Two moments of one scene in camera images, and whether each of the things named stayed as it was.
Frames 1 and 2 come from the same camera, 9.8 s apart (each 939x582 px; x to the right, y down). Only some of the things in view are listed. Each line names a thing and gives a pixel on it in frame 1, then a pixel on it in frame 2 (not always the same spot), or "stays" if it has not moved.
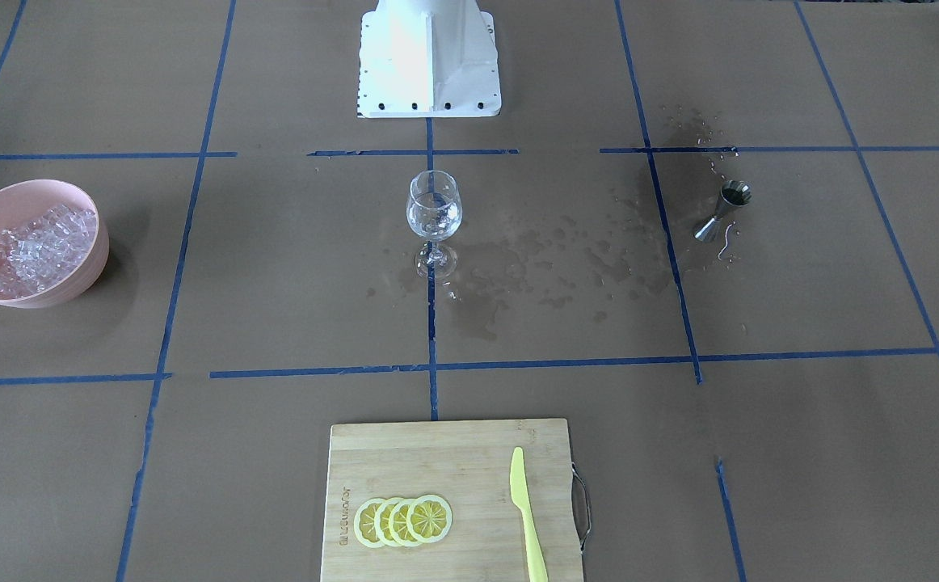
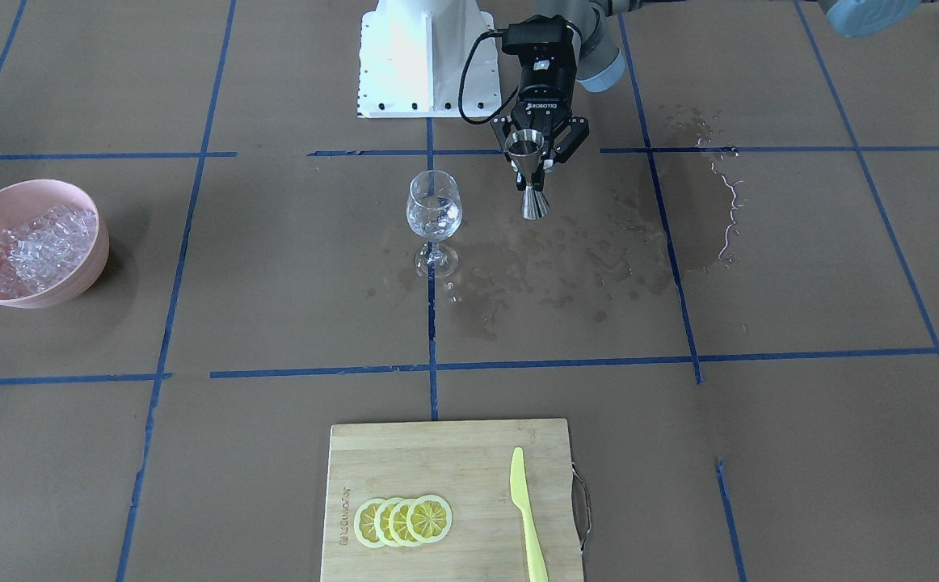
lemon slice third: (397, 524) stays
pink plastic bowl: (32, 244) stays
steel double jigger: (733, 194) to (526, 146)
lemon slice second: (382, 522) stays
